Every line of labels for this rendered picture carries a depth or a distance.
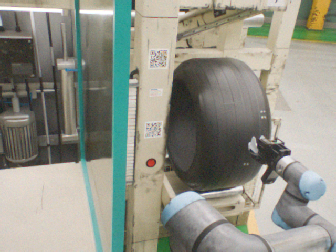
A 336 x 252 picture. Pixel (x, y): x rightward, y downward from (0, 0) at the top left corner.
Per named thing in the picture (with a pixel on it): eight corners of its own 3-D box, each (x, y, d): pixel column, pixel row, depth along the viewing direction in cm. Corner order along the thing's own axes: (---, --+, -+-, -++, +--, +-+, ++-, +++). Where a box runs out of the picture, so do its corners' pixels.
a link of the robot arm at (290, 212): (293, 241, 103) (312, 208, 100) (263, 216, 111) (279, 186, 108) (307, 239, 108) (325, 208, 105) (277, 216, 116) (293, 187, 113)
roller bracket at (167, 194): (169, 217, 151) (170, 199, 147) (145, 165, 184) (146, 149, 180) (176, 216, 152) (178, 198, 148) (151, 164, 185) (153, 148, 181)
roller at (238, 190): (169, 191, 156) (169, 201, 157) (172, 195, 152) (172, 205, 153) (240, 182, 167) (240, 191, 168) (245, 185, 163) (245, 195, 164)
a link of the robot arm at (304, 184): (299, 201, 101) (314, 175, 99) (276, 181, 111) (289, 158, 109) (319, 207, 105) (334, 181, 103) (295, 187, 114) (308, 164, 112)
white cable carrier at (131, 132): (124, 185, 152) (127, 80, 130) (122, 178, 156) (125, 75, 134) (134, 184, 153) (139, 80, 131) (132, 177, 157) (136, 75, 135)
